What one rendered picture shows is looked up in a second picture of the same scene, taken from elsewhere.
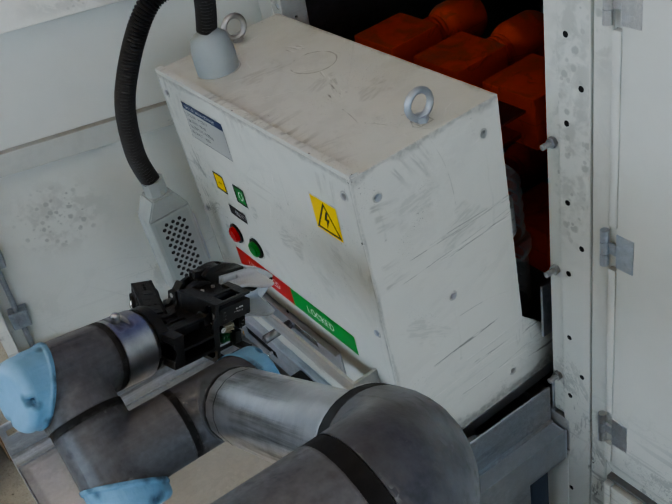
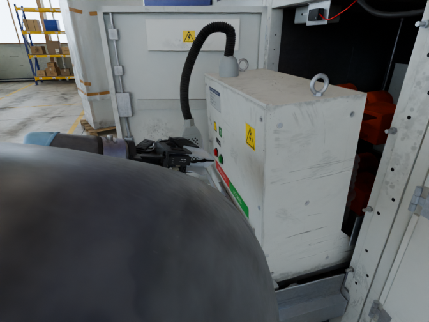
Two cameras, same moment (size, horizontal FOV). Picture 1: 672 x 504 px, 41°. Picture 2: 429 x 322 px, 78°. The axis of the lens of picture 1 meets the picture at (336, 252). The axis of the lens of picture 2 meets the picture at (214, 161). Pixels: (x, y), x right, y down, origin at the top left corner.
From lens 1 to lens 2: 0.52 m
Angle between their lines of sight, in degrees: 15
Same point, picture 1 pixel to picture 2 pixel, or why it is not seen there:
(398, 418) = (32, 165)
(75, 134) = (172, 101)
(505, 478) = (306, 314)
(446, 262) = (308, 182)
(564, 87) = (415, 92)
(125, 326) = (111, 142)
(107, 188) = (179, 127)
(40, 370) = (40, 140)
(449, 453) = not seen: outside the picture
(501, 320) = (329, 227)
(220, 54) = (230, 66)
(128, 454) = not seen: hidden behind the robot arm
